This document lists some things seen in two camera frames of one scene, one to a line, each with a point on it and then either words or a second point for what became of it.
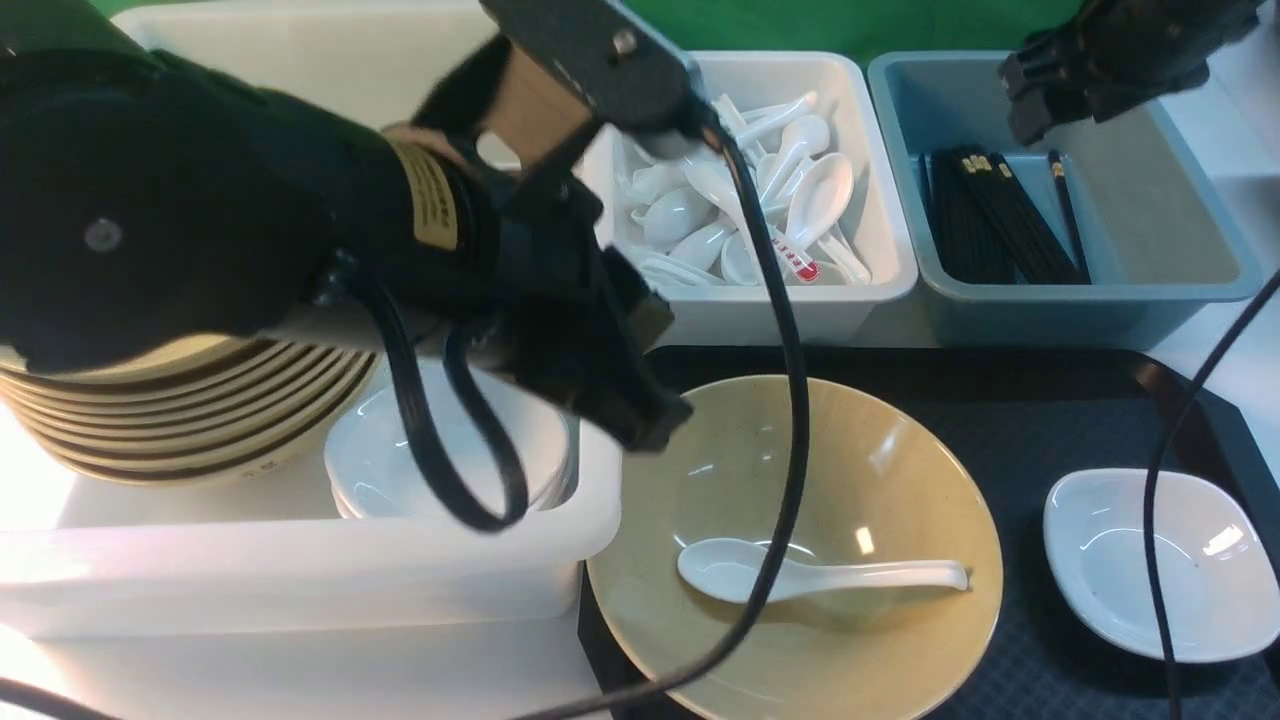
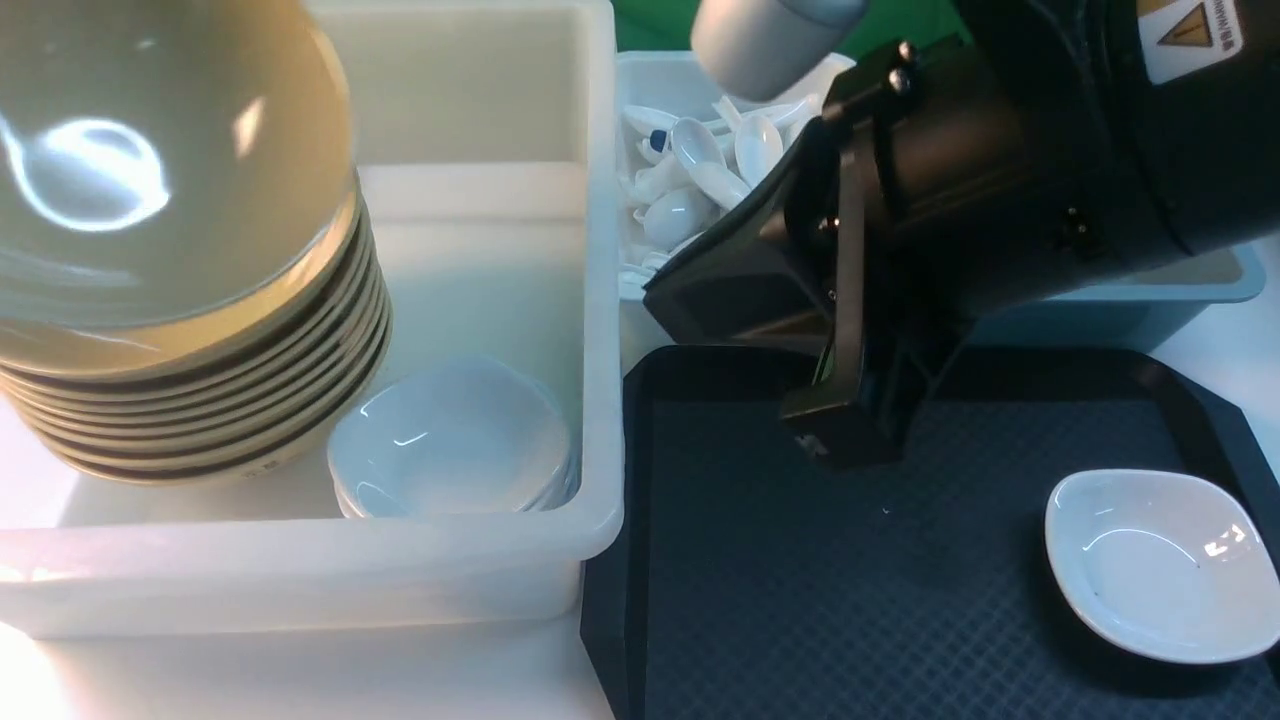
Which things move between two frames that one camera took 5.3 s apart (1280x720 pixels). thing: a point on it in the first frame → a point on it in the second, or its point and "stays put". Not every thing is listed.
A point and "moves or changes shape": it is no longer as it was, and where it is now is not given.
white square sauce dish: x=1218 y=577 stays put
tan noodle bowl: x=887 y=481 moves or changes shape
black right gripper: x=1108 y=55 → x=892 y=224
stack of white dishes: x=375 y=467 stays put
